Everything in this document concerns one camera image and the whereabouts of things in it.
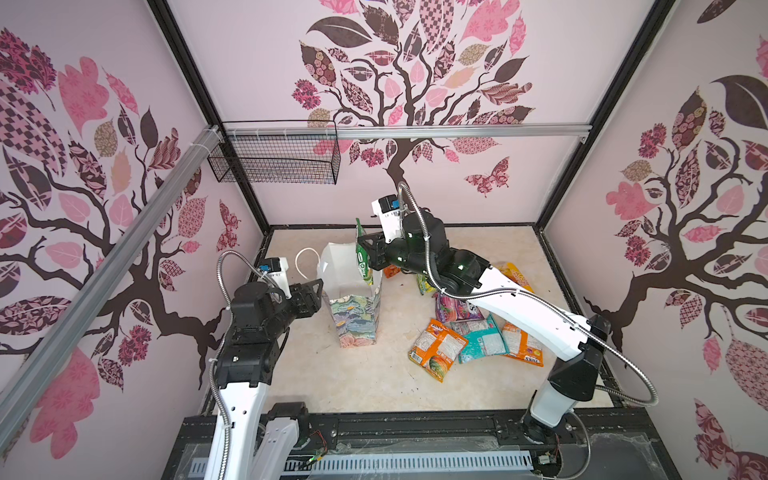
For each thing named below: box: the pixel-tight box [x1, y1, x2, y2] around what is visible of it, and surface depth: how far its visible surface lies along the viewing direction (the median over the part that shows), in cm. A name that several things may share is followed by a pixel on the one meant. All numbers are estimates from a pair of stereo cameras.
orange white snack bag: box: [408, 319, 469, 383], surface depth 87 cm
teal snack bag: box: [450, 314, 510, 363], surface depth 87 cm
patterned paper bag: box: [317, 242, 383, 348], surface depth 79 cm
